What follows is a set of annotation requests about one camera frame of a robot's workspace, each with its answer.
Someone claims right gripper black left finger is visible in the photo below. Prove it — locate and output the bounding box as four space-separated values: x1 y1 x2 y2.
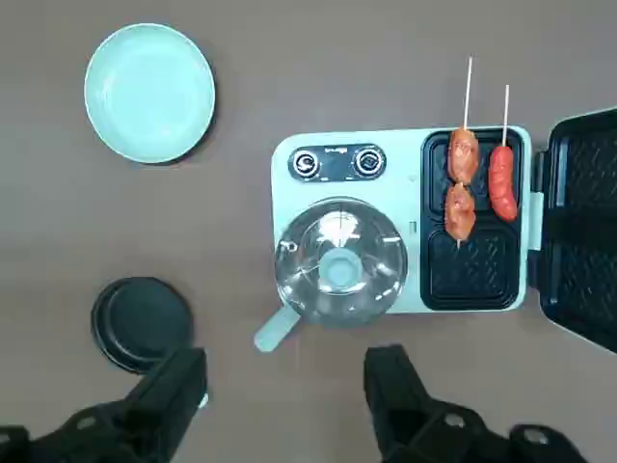
0 346 209 463

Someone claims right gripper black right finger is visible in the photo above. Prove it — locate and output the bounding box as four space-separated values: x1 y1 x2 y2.
363 344 587 463

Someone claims small black frying pan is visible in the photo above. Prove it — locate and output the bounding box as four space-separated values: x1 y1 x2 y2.
90 276 194 373

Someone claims red sausage skewer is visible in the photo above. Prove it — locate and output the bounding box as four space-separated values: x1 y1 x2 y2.
488 84 520 223

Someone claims mint green round plate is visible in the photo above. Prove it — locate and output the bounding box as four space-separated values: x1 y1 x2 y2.
84 22 217 165

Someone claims glass lidded pot, mint handle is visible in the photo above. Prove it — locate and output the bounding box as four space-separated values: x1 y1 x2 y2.
254 195 409 353

